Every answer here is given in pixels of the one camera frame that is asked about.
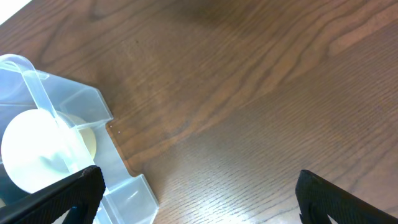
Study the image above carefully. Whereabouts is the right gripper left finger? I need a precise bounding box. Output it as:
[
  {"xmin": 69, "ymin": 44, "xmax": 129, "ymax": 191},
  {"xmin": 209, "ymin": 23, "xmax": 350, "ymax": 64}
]
[{"xmin": 1, "ymin": 166, "xmax": 106, "ymax": 224}]

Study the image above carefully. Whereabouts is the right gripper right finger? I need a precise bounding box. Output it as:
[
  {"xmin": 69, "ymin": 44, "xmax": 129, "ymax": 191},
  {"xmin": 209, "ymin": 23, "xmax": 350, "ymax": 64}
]
[{"xmin": 295, "ymin": 170, "xmax": 397, "ymax": 224}]

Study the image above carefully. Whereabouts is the small white bowl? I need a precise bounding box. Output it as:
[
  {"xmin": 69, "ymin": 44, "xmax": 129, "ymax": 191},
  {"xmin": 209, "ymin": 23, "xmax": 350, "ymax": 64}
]
[{"xmin": 1, "ymin": 109, "xmax": 97, "ymax": 194}]

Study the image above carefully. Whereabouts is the dark blue bowl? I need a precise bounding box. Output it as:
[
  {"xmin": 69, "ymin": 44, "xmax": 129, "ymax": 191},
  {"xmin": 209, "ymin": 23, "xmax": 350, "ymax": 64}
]
[{"xmin": 0, "ymin": 164, "xmax": 29, "ymax": 207}]

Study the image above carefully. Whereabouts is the clear plastic storage bin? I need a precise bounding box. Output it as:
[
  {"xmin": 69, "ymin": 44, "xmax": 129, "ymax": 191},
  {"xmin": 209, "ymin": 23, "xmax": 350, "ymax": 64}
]
[{"xmin": 1, "ymin": 54, "xmax": 159, "ymax": 223}]

